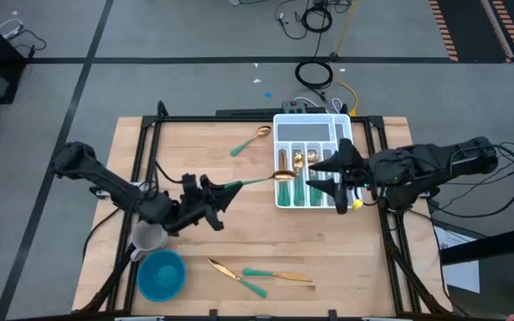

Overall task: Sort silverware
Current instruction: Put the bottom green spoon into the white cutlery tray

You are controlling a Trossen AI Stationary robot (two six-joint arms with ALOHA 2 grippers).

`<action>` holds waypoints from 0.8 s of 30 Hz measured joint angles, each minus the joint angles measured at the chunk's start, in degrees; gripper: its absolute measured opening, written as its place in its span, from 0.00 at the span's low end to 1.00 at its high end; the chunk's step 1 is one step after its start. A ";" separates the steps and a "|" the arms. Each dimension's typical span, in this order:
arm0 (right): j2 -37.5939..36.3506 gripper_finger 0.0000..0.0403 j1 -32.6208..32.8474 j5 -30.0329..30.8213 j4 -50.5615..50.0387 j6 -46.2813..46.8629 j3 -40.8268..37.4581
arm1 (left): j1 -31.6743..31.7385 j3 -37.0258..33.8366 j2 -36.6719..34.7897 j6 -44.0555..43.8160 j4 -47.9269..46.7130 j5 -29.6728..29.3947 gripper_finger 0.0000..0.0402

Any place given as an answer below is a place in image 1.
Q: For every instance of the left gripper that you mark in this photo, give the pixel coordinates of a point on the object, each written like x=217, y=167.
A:
x=176, y=209

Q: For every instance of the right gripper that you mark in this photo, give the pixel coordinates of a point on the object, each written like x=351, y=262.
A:
x=370, y=176

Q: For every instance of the white cutlery tray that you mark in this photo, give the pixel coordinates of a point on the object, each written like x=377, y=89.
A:
x=304, y=133

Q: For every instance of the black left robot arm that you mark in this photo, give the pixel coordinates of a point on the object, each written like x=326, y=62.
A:
x=105, y=183

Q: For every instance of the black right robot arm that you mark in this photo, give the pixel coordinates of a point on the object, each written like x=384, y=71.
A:
x=440, y=162

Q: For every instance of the grey power strip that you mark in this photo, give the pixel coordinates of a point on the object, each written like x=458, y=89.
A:
x=295, y=108

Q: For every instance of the grey patterned mug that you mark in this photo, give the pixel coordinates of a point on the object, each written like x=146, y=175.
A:
x=150, y=243

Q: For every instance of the long black bar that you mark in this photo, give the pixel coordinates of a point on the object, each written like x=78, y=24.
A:
x=248, y=112

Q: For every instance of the blue bowl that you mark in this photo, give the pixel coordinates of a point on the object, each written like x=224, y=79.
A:
x=161, y=276

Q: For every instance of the white paper sheet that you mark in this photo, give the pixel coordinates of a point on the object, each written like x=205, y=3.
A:
x=460, y=278

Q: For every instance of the black beam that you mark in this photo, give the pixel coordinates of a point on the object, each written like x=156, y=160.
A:
x=493, y=244

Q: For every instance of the white adapter box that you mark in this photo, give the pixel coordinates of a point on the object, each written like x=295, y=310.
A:
x=234, y=2

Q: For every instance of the black table frame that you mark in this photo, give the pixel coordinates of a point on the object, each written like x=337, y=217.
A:
x=217, y=119

